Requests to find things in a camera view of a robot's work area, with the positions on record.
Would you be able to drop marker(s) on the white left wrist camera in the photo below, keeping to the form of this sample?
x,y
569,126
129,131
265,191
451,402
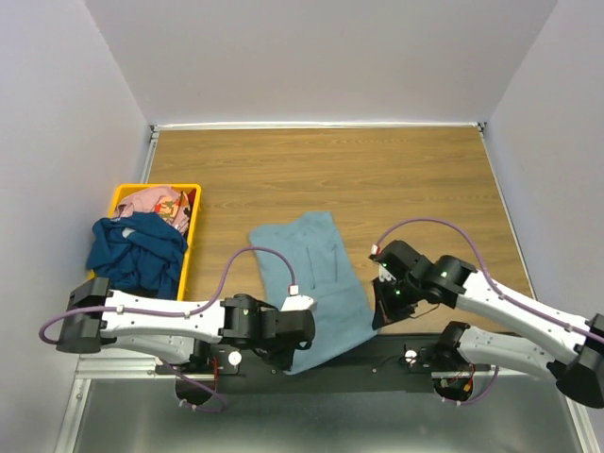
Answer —
x,y
295,301

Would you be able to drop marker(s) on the yellow plastic bin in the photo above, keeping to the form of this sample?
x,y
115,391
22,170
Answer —
x,y
194,191

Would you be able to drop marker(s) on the aluminium frame rail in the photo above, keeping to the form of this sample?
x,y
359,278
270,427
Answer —
x,y
118,368

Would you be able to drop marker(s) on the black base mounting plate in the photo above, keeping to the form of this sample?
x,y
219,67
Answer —
x,y
197,390

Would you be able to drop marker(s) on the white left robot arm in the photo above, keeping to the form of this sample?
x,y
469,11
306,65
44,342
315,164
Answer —
x,y
181,332

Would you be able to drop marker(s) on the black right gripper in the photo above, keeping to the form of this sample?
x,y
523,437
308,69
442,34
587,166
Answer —
x,y
384,311

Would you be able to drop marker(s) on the patterned pink shirt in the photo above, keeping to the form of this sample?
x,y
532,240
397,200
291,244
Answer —
x,y
173,206

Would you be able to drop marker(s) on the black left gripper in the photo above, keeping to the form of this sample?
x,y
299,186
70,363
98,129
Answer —
x,y
282,360

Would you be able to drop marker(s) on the light blue t shirt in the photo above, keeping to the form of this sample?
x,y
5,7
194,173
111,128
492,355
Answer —
x,y
314,247

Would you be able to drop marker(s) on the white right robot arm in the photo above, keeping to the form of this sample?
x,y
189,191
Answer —
x,y
553,345

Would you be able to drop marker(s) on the dark blue shirt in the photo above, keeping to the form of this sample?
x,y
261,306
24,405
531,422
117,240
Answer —
x,y
140,252

